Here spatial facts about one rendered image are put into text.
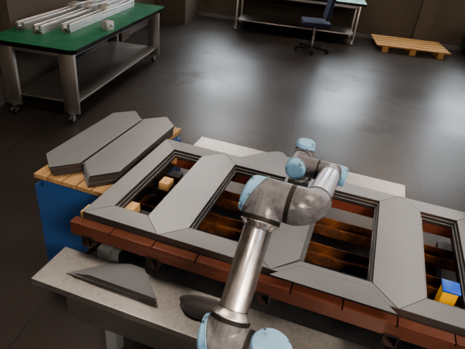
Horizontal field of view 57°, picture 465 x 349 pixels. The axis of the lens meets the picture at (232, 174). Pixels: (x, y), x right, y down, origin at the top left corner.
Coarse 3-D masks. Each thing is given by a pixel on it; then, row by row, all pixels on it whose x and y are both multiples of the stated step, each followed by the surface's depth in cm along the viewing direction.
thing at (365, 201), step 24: (240, 168) 215; (216, 192) 194; (336, 192) 203; (96, 216) 170; (432, 216) 193; (168, 240) 163; (456, 240) 181; (288, 264) 156; (312, 288) 150; (408, 312) 141
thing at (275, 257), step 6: (270, 252) 159; (276, 252) 159; (264, 258) 157; (270, 258) 157; (276, 258) 157; (282, 258) 157; (288, 258) 157; (294, 258) 157; (276, 264) 155; (282, 264) 155
